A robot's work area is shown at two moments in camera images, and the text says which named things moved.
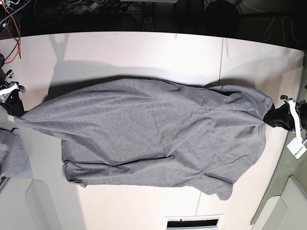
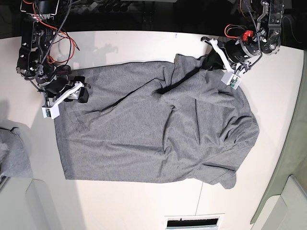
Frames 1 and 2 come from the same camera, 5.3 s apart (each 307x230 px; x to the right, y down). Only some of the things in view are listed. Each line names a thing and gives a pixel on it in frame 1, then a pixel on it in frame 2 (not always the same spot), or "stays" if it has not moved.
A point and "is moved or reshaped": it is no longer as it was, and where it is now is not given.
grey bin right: [284, 207] stays
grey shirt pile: [14, 162] stays
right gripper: [281, 116] -> [236, 50]
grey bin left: [26, 204] stays
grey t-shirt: [154, 133] is moved or reshaped
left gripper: [9, 94] -> [57, 80]
